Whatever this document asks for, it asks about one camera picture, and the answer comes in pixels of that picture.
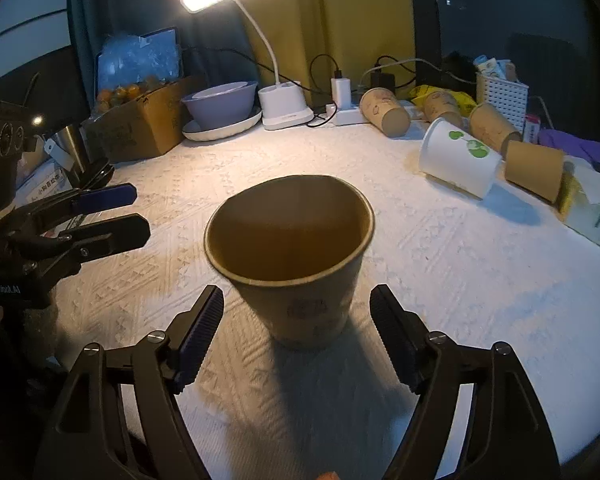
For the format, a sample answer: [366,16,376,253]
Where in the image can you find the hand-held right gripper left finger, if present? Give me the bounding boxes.
[32,284,226,480]

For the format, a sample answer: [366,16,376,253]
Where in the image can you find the tissue pack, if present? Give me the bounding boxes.
[560,157,600,253]

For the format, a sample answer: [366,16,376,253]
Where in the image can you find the white plastic basket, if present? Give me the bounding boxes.
[475,71,531,133]

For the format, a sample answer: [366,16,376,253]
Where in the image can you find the brown paper cup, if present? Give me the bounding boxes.
[502,139,566,203]
[359,87,412,137]
[422,90,465,128]
[203,174,376,352]
[467,102,523,153]

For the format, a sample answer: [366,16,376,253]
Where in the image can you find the white charger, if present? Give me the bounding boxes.
[331,77,353,108]

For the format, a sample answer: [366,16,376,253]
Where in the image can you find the white power strip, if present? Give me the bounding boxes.
[325,102,371,127]

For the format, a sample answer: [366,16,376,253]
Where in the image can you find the purple bowl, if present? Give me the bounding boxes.
[181,81,258,131]

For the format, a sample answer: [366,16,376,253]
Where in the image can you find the stainless steel kettle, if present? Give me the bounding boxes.
[50,122,88,186]

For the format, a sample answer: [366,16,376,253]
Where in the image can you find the black cable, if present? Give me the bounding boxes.
[307,54,342,113]

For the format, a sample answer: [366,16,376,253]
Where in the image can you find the purple cloth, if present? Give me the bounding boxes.
[537,129,600,171]

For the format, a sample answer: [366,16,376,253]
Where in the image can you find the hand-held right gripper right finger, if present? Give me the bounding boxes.
[369,284,563,480]

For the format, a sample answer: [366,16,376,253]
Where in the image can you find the yellow snack packet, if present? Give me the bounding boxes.
[410,85,478,116]

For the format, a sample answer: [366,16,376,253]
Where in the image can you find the yellow curtain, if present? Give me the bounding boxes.
[245,0,416,98]

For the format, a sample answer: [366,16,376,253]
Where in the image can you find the white desk lamp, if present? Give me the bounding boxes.
[181,0,315,132]

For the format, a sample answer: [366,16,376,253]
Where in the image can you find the white cable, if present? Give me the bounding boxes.
[360,57,476,86]

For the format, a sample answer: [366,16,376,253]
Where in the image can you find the white plate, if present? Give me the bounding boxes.
[182,106,263,142]

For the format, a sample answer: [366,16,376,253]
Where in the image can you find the white cup with green print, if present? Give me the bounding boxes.
[419,117,503,200]

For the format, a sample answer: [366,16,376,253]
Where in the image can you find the cardboard box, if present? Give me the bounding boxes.
[82,76,206,163]

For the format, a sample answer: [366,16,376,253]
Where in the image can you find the blue plastic bag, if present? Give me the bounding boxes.
[97,34,183,91]

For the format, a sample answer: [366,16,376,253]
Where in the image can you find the dark teal curtain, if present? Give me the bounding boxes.
[70,0,253,108]

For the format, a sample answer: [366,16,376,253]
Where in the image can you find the pile of small oranges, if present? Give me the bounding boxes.
[97,80,153,111]

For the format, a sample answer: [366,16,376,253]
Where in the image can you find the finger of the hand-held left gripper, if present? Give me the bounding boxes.
[10,213,151,281]
[27,159,137,231]

